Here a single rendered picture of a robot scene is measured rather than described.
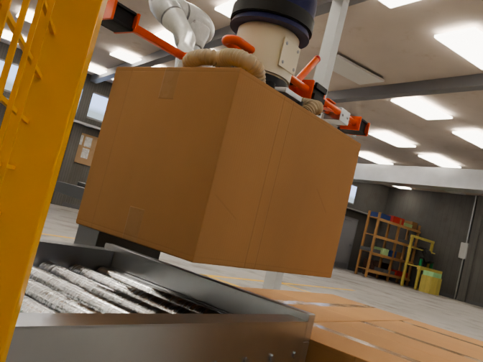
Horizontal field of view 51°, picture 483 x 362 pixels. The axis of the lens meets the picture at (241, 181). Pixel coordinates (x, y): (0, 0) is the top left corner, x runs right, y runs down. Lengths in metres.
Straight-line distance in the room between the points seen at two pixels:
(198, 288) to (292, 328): 0.32
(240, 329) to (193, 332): 0.13
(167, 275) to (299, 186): 0.42
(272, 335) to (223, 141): 0.39
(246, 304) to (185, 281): 0.20
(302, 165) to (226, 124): 0.31
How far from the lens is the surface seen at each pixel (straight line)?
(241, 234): 1.11
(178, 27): 2.04
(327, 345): 1.23
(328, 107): 1.66
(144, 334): 0.75
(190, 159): 1.06
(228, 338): 0.90
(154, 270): 1.41
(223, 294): 1.26
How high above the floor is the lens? 0.76
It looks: 5 degrees up
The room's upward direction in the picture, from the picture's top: 14 degrees clockwise
